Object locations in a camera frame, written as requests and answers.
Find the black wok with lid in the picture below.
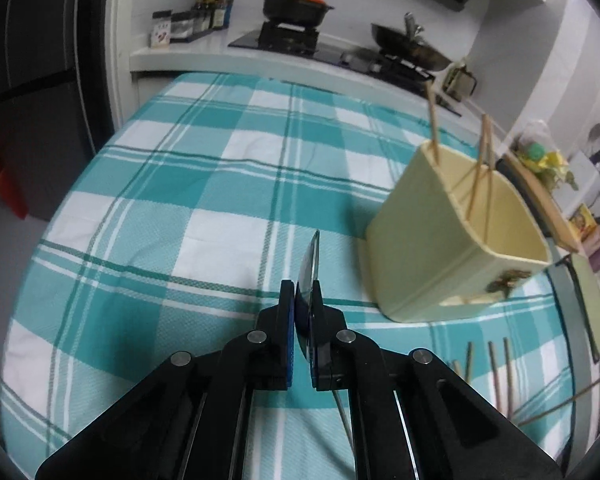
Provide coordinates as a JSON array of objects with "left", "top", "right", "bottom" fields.
[{"left": 370, "top": 12, "right": 453, "bottom": 72}]

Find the plastic bag with produce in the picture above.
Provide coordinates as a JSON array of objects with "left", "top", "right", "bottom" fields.
[{"left": 512, "top": 120, "right": 578, "bottom": 191}]

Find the black pot with red lid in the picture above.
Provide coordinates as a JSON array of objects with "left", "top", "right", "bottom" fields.
[{"left": 259, "top": 0, "right": 335, "bottom": 28}]

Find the cream utensil holder box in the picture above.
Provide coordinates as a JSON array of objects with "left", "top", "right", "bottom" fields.
[{"left": 365, "top": 140, "right": 553, "bottom": 323}]

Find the red bag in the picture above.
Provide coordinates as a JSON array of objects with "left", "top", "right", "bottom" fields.
[{"left": 0, "top": 135, "right": 28, "bottom": 218}]

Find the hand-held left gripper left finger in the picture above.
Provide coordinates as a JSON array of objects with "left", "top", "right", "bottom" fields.
[{"left": 35, "top": 280, "right": 297, "bottom": 480}]

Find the glass jar with handle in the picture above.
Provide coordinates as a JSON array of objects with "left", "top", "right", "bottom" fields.
[{"left": 442, "top": 62, "right": 478, "bottom": 103}]

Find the spice jar rack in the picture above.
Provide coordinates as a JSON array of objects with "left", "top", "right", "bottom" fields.
[{"left": 150, "top": 7, "right": 233, "bottom": 51}]

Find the teal checkered tablecloth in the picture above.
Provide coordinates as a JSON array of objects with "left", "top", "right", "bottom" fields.
[{"left": 0, "top": 71, "right": 600, "bottom": 480}]

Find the small yellow box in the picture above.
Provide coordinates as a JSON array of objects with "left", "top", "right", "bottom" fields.
[{"left": 567, "top": 205, "right": 600, "bottom": 241}]

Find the green cutting board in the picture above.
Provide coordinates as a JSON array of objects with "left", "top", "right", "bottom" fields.
[{"left": 570, "top": 252, "right": 600, "bottom": 361}]

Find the wooden cutting board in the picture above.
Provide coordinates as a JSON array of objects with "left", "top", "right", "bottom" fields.
[{"left": 497, "top": 152, "right": 586, "bottom": 253}]

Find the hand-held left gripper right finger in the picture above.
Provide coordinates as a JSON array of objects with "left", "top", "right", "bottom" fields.
[{"left": 307, "top": 280, "right": 566, "bottom": 480}]

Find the black gas stove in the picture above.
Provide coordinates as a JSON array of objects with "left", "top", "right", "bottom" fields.
[{"left": 228, "top": 22, "right": 463, "bottom": 116}]

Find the metal spoon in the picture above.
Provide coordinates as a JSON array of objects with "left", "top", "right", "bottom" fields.
[{"left": 297, "top": 230, "right": 355, "bottom": 453}]

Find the dark grey refrigerator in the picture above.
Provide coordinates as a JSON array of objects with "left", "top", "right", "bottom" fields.
[{"left": 0, "top": 0, "right": 111, "bottom": 221}]

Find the black tray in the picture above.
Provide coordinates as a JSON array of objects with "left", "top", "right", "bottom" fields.
[{"left": 545, "top": 255, "right": 600, "bottom": 363}]

